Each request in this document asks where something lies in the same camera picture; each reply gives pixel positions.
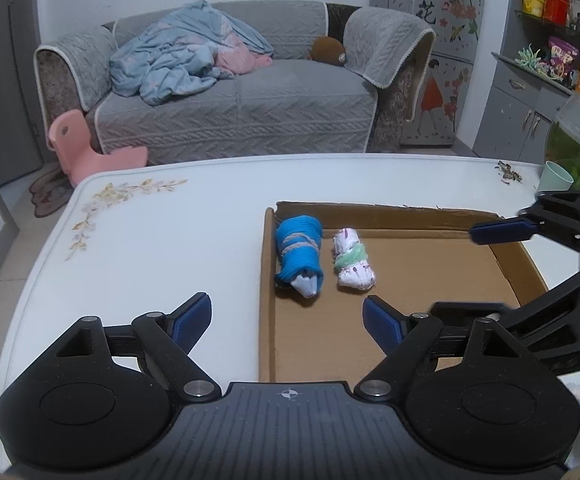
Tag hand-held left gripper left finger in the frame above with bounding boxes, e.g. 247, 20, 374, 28
44, 291, 222, 403

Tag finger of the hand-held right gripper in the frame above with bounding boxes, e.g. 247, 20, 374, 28
432, 267, 580, 376
468, 190, 580, 251

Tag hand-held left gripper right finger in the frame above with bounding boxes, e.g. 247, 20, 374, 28
354, 296, 528, 402

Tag cardboard box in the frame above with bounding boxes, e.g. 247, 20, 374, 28
259, 201, 551, 383

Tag brown crumbs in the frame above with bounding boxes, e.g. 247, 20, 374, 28
494, 161, 524, 184

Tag white green-banded sock roll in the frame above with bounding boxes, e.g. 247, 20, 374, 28
332, 227, 377, 292

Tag light green cup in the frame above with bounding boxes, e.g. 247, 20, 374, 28
540, 161, 575, 194

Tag blue grey-striped sock roll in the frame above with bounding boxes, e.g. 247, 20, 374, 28
274, 215, 325, 301

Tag grey cabinet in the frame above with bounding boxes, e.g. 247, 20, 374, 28
472, 52, 571, 166

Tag green plastic bundle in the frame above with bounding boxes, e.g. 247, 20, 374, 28
516, 45, 544, 67

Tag purple snack bag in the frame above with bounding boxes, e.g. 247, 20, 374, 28
547, 36, 580, 79

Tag patterned floor mat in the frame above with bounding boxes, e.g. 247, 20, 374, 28
30, 167, 73, 218

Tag pink plastic chair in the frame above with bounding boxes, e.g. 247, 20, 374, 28
48, 109, 149, 187

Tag grey fridge with flower decals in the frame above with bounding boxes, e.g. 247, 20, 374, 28
370, 0, 486, 148

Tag grey sofa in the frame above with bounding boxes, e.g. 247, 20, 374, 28
34, 0, 436, 166

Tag red tin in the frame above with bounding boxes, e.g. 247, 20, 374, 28
544, 0, 570, 26

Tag brown plush toy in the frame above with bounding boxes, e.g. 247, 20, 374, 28
311, 36, 347, 66

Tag pink cloth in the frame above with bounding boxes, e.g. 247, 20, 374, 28
213, 42, 273, 78

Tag light blue blanket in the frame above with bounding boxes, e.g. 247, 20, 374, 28
110, 0, 274, 106

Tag glass wall shelf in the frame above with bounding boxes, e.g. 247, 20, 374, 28
514, 7, 580, 45

